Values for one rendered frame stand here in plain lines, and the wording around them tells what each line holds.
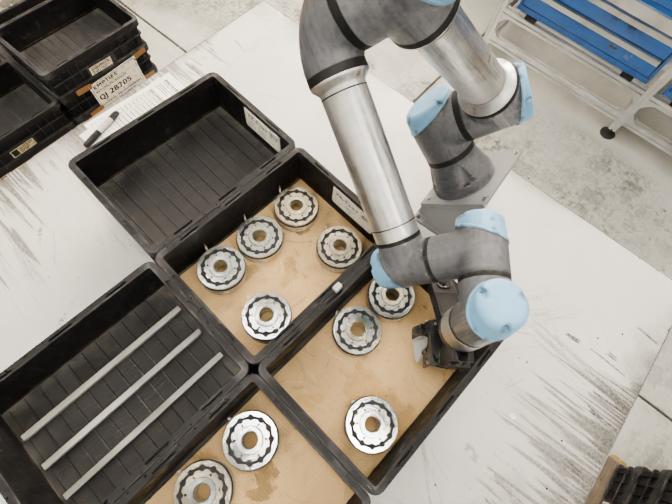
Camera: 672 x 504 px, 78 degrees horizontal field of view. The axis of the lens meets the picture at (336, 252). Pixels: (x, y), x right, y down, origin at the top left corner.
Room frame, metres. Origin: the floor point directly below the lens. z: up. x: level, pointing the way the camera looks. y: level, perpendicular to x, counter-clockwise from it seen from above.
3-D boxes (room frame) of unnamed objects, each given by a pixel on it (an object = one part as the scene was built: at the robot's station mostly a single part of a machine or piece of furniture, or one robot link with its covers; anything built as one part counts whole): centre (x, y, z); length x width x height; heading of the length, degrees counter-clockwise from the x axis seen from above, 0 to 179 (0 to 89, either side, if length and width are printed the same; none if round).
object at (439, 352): (0.18, -0.23, 0.99); 0.09 x 0.08 x 0.12; 6
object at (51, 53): (1.14, 1.10, 0.37); 0.40 x 0.30 x 0.45; 150
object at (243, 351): (0.33, 0.12, 0.92); 0.40 x 0.30 x 0.02; 146
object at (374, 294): (0.29, -0.14, 0.86); 0.10 x 0.10 x 0.01
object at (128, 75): (1.08, 0.95, 0.41); 0.31 x 0.02 x 0.16; 150
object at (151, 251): (0.50, 0.37, 0.92); 0.40 x 0.30 x 0.02; 146
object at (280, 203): (0.46, 0.11, 0.86); 0.10 x 0.10 x 0.01
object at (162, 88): (0.73, 0.61, 0.70); 0.33 x 0.23 x 0.01; 150
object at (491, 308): (0.19, -0.23, 1.15); 0.09 x 0.08 x 0.11; 6
